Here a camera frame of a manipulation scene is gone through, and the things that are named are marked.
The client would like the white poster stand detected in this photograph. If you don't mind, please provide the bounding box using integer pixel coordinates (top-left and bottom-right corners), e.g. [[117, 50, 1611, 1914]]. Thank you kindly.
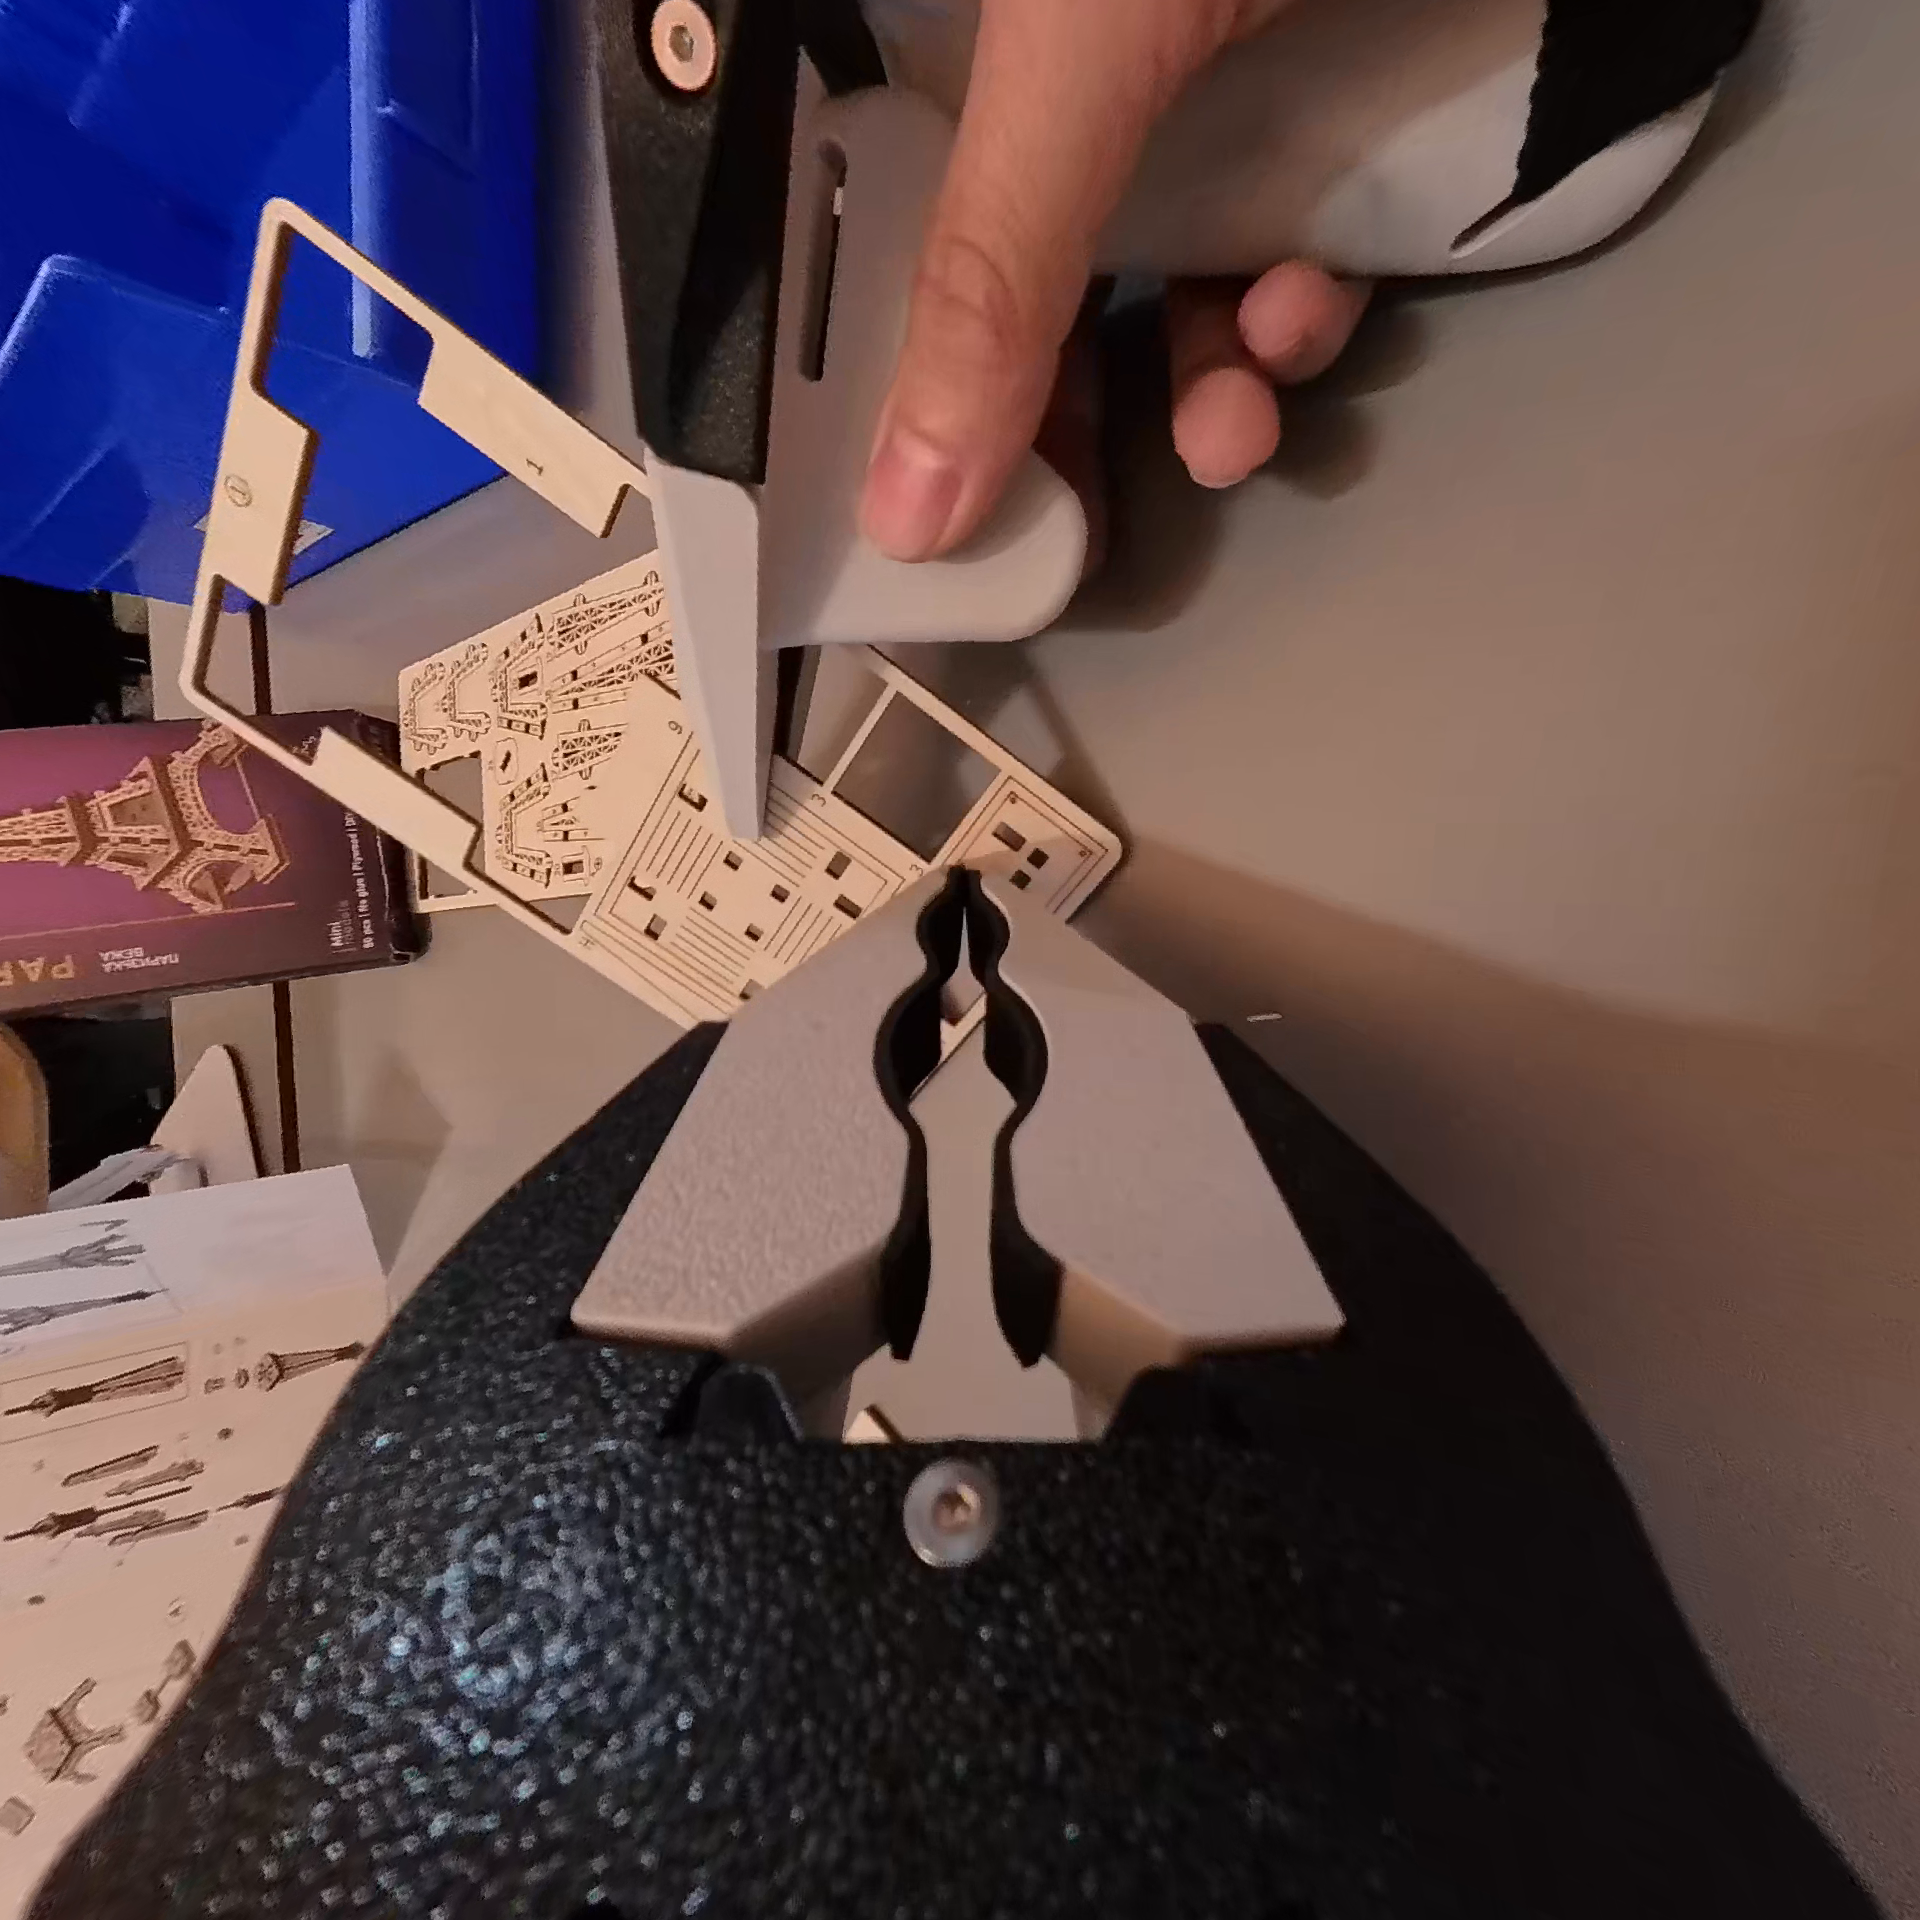
[[53, 1042, 254, 1209]]

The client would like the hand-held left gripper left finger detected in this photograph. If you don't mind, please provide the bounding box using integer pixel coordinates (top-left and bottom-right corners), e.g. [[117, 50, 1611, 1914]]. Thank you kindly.
[[570, 867, 964, 1438]]

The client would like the wooden puzzle frame sheet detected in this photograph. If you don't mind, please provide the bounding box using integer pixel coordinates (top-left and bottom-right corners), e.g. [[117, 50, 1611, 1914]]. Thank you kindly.
[[175, 198, 1125, 1086]]

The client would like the blue bin with white tag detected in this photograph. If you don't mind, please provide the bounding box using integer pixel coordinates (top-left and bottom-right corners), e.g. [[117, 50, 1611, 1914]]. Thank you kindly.
[[0, 0, 575, 597]]

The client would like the dark puzzle box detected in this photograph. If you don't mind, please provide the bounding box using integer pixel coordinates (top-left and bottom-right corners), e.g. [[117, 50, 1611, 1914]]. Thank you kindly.
[[0, 710, 431, 1023]]

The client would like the paper instruction sheet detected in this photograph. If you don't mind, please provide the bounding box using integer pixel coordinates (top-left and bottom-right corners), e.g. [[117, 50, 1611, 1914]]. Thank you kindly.
[[0, 1162, 395, 1870]]

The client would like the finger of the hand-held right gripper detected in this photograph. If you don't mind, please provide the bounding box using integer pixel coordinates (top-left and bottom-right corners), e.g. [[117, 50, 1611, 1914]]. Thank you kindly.
[[766, 86, 1087, 649], [644, 451, 785, 841]]

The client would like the plywood poster board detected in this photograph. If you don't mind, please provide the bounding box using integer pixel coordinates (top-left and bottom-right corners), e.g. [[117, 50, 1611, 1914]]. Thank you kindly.
[[0, 1023, 51, 1220]]

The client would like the wooden tower parts sheet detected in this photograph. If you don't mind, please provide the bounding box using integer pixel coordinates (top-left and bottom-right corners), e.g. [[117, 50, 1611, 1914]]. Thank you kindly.
[[397, 547, 692, 922]]

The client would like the person's right hand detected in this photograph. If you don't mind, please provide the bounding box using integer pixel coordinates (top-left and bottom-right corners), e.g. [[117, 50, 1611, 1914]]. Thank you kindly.
[[867, 0, 1370, 565]]

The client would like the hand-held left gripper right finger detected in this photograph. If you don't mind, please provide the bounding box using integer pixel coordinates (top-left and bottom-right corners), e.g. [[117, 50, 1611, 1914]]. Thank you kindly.
[[964, 867, 1347, 1430]]

